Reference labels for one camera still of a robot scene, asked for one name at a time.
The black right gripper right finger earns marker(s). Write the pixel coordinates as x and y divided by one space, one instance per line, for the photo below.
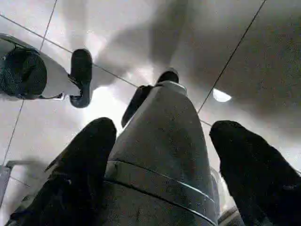
258 179

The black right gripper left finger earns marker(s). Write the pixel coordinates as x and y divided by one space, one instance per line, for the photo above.
70 183

